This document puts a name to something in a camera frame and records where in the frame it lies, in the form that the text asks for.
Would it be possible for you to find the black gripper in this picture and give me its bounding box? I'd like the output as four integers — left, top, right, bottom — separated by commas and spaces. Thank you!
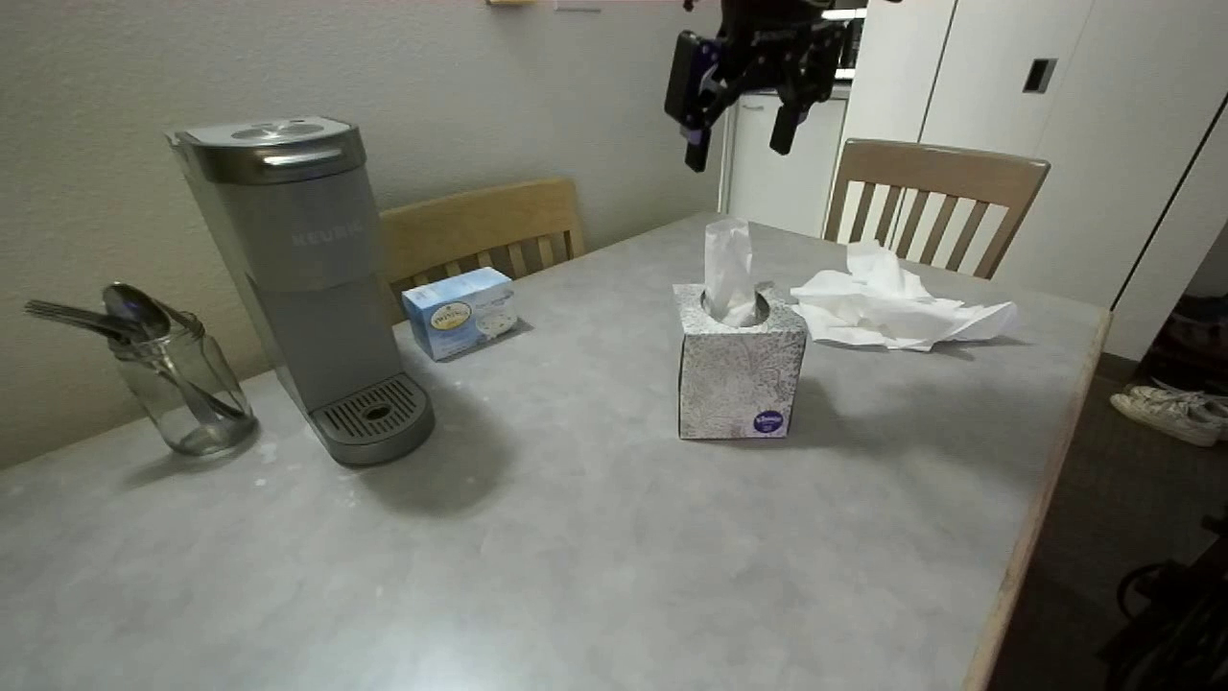
659, 0, 856, 174

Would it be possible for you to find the white tissue paper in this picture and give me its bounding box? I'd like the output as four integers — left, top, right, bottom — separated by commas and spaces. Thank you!
787, 243, 1018, 358
700, 213, 759, 326

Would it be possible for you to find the grey patterned tissue box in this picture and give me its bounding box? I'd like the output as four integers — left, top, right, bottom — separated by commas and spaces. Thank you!
670, 278, 815, 444

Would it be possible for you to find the crumpled white tissue paper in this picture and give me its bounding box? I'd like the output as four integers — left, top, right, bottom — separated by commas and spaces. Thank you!
787, 243, 1018, 358

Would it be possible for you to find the light blue cardboard box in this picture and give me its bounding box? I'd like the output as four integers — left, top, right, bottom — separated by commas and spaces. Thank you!
398, 264, 527, 363

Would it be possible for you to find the white counter cabinet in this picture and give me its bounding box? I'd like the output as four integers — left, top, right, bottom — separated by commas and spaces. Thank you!
722, 83, 852, 243

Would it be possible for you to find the wooden slat-back chair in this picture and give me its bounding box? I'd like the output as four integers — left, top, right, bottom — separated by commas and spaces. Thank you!
377, 174, 590, 322
823, 135, 1055, 284

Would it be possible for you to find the grey single-serve coffee maker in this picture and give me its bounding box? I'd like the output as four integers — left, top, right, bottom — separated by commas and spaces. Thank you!
166, 111, 438, 472

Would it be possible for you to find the white sneaker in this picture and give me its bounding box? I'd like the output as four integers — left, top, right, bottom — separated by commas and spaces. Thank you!
1108, 381, 1228, 454

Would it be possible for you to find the clear glass jar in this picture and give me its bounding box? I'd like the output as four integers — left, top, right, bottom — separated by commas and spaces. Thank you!
108, 303, 260, 459

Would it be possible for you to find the metal spoon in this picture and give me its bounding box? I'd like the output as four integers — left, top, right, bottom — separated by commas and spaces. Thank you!
99, 278, 252, 424
24, 296, 247, 433

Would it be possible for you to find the black wheeled equipment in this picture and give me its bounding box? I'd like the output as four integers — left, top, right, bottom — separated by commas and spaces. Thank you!
1107, 520, 1228, 691

